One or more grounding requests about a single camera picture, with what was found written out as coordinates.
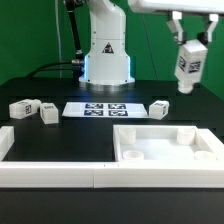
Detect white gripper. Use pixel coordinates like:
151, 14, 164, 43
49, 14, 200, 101
128, 0, 224, 45

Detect white square table top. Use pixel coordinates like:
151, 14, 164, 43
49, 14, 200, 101
113, 125, 224, 161

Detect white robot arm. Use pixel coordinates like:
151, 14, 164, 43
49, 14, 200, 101
79, 0, 224, 94

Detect white sheet with markers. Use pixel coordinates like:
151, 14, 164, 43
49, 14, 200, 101
62, 102, 147, 118

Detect white U-shaped obstacle fence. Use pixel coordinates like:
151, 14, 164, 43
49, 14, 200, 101
0, 126, 224, 188

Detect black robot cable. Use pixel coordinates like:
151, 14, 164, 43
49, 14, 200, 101
25, 0, 86, 79

